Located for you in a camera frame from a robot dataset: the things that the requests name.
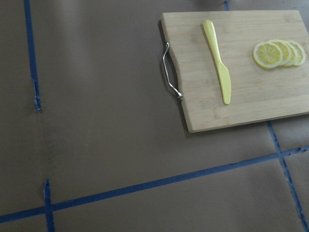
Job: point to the yellow lemon slice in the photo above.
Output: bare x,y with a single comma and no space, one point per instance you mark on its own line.
267,55
301,55
294,55
286,52

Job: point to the wooden cutting board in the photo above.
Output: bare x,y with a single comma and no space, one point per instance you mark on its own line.
257,94

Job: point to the yellow plastic knife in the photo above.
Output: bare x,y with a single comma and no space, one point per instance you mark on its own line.
222,70

